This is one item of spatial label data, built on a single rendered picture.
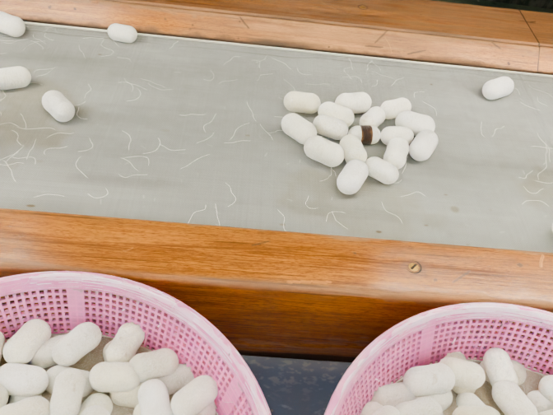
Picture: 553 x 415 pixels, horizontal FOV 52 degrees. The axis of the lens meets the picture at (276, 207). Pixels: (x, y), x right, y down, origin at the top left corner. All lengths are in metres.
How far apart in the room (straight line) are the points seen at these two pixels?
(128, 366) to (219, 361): 0.06
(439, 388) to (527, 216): 0.20
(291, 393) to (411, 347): 0.10
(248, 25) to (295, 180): 0.24
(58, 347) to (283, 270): 0.15
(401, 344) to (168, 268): 0.16
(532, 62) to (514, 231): 0.29
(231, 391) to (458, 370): 0.15
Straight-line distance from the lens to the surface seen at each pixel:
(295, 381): 0.46
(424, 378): 0.40
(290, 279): 0.39
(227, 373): 0.36
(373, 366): 0.38
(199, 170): 0.50
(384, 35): 0.70
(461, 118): 0.63
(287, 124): 0.53
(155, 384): 0.37
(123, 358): 0.39
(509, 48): 0.75
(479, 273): 0.44
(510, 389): 0.42
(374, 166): 0.51
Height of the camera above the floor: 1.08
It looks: 45 degrees down
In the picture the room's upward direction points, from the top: 8 degrees clockwise
